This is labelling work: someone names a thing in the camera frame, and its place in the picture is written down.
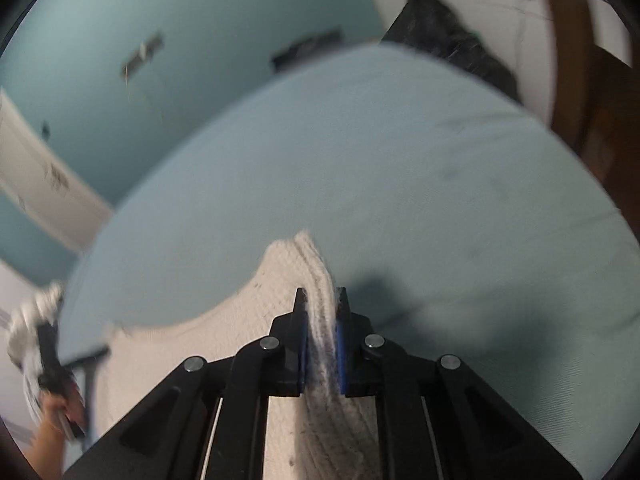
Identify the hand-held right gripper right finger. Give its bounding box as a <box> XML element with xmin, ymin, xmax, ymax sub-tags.
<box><xmin>335</xmin><ymin>287</ymin><xmax>583</xmax><ymax>480</ymax></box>

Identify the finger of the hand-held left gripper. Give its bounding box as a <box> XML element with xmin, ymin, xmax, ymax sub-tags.
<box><xmin>65</xmin><ymin>346</ymin><xmax>110</xmax><ymax>443</ymax></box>

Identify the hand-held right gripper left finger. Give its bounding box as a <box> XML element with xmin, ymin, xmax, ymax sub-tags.
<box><xmin>62</xmin><ymin>287</ymin><xmax>308</xmax><ymax>480</ymax></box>

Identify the blue and white knit sweater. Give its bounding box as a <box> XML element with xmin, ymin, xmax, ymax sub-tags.
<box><xmin>102</xmin><ymin>230</ymin><xmax>381</xmax><ymax>480</ymax></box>

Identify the person's left forearm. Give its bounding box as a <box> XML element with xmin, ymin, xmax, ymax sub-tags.
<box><xmin>22</xmin><ymin>397</ymin><xmax>68</xmax><ymax>478</ymax></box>

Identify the person's left hand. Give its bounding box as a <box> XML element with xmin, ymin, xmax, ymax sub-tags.
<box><xmin>52</xmin><ymin>385</ymin><xmax>87</xmax><ymax>431</ymax></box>

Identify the bed with blue sheet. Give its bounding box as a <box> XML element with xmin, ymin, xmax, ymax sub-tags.
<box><xmin>60</xmin><ymin>42</ymin><xmax>640</xmax><ymax>480</ymax></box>

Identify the white door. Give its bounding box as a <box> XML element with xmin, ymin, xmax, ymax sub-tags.
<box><xmin>0</xmin><ymin>87</ymin><xmax>113</xmax><ymax>253</ymax></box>

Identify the black plastic bag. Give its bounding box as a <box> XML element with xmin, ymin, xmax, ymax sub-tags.
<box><xmin>380</xmin><ymin>0</ymin><xmax>521</xmax><ymax>106</ymax></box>

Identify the brown wooden chair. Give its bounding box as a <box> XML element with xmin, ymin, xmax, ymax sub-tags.
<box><xmin>537</xmin><ymin>0</ymin><xmax>640</xmax><ymax>211</ymax></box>

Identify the white low cabinet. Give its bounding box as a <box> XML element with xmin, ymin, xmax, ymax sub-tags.
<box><xmin>367</xmin><ymin>0</ymin><xmax>631</xmax><ymax>126</ymax></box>

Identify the door handle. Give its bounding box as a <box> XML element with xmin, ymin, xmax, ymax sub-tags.
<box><xmin>45</xmin><ymin>162</ymin><xmax>68</xmax><ymax>191</ymax></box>

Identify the grey wall socket panel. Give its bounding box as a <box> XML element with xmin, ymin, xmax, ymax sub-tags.
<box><xmin>121</xmin><ymin>31</ymin><xmax>165</xmax><ymax>78</ymax></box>

